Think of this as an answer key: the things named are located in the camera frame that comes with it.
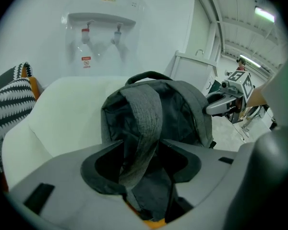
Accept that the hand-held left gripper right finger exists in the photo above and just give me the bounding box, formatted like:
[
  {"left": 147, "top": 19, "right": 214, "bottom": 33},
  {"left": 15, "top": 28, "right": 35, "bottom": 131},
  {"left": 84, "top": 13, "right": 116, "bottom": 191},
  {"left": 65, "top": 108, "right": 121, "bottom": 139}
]
[{"left": 158, "top": 139, "right": 240, "bottom": 207}]

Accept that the white water dispenser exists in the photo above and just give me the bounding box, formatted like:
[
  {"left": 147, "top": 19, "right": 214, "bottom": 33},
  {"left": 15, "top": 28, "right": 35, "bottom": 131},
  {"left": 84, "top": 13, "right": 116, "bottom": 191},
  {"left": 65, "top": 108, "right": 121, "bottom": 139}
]
[{"left": 59, "top": 0, "right": 150, "bottom": 78}]

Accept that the ceiling tube light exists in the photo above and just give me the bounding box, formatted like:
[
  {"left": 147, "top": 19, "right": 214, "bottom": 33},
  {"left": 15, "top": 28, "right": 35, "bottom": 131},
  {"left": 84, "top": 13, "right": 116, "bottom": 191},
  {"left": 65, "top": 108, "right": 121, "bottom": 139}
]
[
  {"left": 253, "top": 5, "right": 276, "bottom": 23},
  {"left": 239, "top": 53, "right": 264, "bottom": 69}
]

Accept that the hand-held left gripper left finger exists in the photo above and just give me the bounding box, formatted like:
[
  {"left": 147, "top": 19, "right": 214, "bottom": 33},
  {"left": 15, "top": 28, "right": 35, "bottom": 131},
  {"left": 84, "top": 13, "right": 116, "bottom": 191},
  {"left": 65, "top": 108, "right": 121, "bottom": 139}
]
[{"left": 8, "top": 139, "right": 149, "bottom": 230}]

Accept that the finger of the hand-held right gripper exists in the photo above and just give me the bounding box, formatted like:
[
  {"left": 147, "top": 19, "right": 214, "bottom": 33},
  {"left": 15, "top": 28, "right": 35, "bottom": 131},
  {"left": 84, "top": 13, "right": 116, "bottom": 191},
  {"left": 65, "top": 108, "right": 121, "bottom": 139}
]
[{"left": 205, "top": 92, "right": 232, "bottom": 116}]

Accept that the black and white striped cushion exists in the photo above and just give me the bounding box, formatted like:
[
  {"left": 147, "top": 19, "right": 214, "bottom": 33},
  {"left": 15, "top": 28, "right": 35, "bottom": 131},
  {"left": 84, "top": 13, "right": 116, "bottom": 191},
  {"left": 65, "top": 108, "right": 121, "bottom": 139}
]
[{"left": 0, "top": 62, "right": 38, "bottom": 138}]

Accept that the person's right forearm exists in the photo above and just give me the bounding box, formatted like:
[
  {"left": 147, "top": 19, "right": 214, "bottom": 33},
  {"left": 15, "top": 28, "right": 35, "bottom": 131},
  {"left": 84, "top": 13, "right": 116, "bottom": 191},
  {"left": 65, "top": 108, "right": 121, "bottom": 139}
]
[{"left": 245, "top": 83, "right": 270, "bottom": 109}]

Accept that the white armchair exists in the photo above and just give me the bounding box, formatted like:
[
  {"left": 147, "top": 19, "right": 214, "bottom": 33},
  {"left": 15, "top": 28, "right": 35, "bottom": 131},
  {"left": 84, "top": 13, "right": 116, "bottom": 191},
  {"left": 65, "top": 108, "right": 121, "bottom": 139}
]
[{"left": 1, "top": 76, "right": 240, "bottom": 192}]

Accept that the grey backpack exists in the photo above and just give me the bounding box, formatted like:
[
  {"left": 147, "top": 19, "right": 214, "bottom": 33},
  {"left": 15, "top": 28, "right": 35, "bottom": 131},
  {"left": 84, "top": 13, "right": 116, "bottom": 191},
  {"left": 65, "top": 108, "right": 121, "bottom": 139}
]
[{"left": 100, "top": 70, "right": 217, "bottom": 222}]

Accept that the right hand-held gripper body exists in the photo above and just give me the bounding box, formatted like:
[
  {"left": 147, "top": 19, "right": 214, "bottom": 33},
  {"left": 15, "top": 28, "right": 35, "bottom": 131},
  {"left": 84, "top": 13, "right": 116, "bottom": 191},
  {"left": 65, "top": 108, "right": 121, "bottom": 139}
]
[{"left": 220, "top": 70, "right": 255, "bottom": 110}]

